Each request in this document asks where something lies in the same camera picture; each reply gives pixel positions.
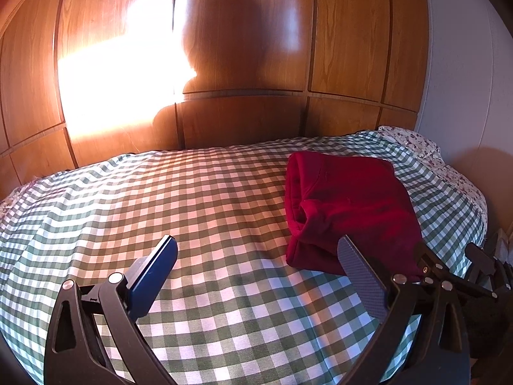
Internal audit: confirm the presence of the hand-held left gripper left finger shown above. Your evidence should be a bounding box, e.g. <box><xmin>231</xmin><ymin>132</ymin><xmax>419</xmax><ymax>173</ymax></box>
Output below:
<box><xmin>43</xmin><ymin>234</ymin><xmax>179</xmax><ymax>385</ymax></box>

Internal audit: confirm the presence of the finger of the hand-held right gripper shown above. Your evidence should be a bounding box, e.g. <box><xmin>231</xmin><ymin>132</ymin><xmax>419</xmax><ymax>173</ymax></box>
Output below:
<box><xmin>414</xmin><ymin>242</ymin><xmax>461</xmax><ymax>294</ymax></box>
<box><xmin>464</xmin><ymin>243</ymin><xmax>504</xmax><ymax>300</ymax></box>

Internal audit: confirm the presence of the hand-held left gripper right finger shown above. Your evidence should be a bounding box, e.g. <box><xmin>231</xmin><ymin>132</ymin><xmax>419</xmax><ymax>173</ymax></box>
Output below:
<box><xmin>337</xmin><ymin>235</ymin><xmax>472</xmax><ymax>385</ymax></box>

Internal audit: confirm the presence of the red garment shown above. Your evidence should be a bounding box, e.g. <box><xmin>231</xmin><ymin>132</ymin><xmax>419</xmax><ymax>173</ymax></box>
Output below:
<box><xmin>283</xmin><ymin>151</ymin><xmax>426</xmax><ymax>282</ymax></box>

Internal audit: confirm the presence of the white mattress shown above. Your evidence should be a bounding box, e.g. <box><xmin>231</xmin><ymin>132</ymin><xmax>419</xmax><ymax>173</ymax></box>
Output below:
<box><xmin>486</xmin><ymin>228</ymin><xmax>513</xmax><ymax>268</ymax></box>

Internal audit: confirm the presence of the green checked bed sheet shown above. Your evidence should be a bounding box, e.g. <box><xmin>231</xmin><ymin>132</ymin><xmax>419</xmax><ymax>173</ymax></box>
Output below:
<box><xmin>0</xmin><ymin>130</ymin><xmax>488</xmax><ymax>382</ymax></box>

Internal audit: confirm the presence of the floral bed sheet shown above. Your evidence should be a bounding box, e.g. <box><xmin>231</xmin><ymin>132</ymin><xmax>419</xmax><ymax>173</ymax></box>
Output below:
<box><xmin>378</xmin><ymin>125</ymin><xmax>488</xmax><ymax>210</ymax></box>

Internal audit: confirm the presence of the wooden panelling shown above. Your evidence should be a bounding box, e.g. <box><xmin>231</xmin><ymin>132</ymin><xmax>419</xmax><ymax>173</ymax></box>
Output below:
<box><xmin>0</xmin><ymin>0</ymin><xmax>430</xmax><ymax>193</ymax></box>

